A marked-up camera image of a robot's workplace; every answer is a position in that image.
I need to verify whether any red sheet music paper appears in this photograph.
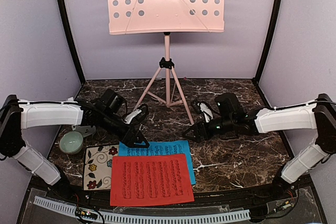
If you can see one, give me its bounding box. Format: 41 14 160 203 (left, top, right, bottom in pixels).
110 154 194 207

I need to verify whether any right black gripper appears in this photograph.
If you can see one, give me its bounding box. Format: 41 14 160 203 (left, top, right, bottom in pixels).
182 115 235 143

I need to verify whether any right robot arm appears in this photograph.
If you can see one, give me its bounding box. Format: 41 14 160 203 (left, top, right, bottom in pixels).
183 93 335 200

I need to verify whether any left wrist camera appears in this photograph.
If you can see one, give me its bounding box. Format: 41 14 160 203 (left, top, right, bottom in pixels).
123 104 149 125

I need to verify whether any white metronome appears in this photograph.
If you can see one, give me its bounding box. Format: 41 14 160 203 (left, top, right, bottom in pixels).
71 125 96 138

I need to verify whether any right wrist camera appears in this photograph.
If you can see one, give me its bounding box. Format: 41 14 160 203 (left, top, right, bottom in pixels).
191 99 214 123

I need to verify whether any blue sheet music paper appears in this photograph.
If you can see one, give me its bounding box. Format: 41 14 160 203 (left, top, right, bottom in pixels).
119 140 196 185

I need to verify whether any black frame post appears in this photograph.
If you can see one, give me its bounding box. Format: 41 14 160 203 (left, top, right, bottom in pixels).
57 0 86 85
254 0 281 84

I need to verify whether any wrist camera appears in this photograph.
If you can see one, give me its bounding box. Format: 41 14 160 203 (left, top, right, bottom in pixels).
191 99 214 123
123 104 149 125

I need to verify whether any pink music stand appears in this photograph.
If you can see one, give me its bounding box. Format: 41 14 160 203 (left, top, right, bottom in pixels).
108 0 225 123

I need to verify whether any floral square plate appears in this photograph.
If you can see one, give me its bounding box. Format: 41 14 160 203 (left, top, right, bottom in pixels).
82 145 119 191

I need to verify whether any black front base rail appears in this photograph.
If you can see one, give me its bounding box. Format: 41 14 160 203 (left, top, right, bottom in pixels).
17 171 327 223

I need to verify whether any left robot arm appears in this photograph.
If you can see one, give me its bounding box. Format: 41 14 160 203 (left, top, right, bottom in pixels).
1 89 150 201

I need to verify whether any pale green bowl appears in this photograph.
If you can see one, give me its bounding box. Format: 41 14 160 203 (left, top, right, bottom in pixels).
59 131 83 155

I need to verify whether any right black frame post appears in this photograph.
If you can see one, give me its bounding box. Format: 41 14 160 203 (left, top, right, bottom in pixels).
254 0 281 84

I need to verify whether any left black frame post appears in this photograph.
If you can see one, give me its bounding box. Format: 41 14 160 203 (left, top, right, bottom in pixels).
57 0 86 85

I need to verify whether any grey slotted cable duct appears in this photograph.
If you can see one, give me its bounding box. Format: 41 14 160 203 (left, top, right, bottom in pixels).
33 196 250 223

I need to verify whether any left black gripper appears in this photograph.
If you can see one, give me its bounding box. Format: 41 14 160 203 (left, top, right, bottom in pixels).
100 111 149 147

